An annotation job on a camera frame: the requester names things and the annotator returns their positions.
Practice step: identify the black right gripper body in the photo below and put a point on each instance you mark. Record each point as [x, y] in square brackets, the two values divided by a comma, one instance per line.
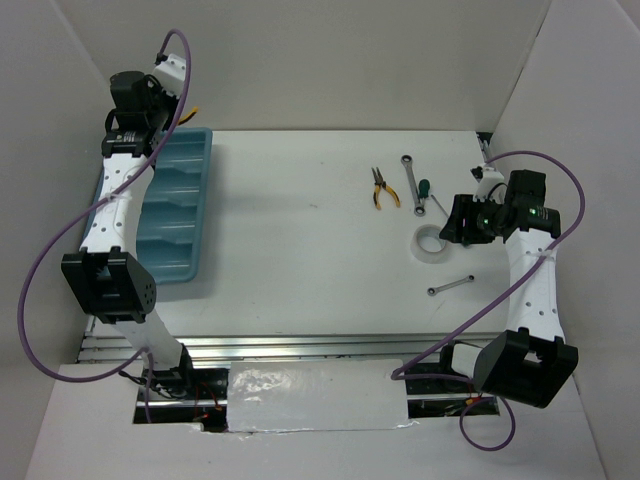
[480, 220]

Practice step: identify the white tape roll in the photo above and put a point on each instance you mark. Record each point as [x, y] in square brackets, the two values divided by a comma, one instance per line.
[427, 246]

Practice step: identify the green handled screwdriver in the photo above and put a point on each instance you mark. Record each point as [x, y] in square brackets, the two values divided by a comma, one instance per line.
[424, 193]

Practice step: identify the small yellow needle-nose pliers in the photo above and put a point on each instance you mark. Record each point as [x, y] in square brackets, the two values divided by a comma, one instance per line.
[381, 185]

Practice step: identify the large yellow needle-nose pliers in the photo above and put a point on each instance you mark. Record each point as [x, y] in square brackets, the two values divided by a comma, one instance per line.
[189, 116]

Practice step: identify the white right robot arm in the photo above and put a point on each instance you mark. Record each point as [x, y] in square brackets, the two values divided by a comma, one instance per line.
[530, 361]

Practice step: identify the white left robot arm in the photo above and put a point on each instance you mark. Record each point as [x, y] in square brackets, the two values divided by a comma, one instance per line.
[106, 276]

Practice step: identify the short combination wrench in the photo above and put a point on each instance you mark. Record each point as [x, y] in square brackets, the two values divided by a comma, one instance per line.
[433, 291]

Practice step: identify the long ratchet wrench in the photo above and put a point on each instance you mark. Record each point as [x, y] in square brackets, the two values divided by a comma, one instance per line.
[419, 207]

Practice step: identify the white cover sheet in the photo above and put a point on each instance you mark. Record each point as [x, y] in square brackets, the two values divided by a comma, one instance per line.
[327, 395]

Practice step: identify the blue plastic organizer tray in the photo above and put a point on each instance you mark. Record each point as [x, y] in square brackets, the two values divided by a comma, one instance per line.
[160, 217]

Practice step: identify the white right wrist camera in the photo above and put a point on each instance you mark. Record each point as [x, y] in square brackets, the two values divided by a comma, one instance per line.
[488, 179]

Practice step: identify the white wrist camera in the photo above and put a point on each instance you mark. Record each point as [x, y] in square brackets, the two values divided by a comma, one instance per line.
[488, 179]
[171, 74]

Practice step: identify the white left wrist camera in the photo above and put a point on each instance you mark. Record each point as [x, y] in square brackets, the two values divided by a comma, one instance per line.
[171, 74]

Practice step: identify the aluminium rail frame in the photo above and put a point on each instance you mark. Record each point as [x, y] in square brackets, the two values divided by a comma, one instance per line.
[297, 263]

